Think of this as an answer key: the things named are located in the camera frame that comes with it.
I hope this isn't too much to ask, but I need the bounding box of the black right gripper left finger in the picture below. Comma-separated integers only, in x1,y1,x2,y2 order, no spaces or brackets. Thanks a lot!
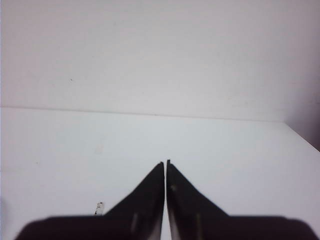
16,162,165,240

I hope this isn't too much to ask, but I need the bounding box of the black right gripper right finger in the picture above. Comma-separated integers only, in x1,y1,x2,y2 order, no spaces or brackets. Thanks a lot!
166,160,318,240

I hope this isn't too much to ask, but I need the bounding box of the clear tape strip on table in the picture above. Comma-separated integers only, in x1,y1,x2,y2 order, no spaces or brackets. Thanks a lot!
93,201,105,216

